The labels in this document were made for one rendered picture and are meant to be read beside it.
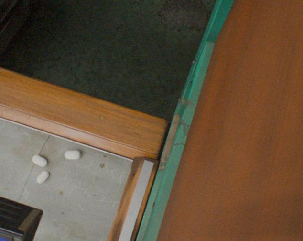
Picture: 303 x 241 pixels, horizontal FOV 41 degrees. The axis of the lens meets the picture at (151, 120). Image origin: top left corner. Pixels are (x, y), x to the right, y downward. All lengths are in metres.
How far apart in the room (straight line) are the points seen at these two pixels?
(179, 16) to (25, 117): 1.14
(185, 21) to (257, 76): 1.81
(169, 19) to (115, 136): 1.09
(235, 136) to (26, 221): 0.51
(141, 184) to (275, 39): 0.73
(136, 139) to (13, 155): 0.30
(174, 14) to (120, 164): 1.14
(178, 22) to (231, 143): 1.80
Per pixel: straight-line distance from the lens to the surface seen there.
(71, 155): 0.99
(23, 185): 1.02
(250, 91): 0.18
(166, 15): 1.99
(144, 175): 0.87
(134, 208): 0.86
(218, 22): 0.48
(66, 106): 1.02
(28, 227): 0.64
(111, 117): 1.00
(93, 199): 0.99
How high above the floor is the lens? 1.73
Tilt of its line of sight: 75 degrees down
